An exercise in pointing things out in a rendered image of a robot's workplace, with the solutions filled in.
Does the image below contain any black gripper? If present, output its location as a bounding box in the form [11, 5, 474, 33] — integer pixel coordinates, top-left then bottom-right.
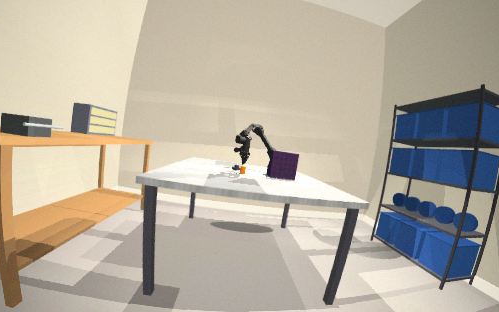
[239, 144, 250, 165]

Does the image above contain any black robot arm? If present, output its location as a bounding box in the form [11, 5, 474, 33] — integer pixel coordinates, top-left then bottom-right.
[234, 123, 277, 159]

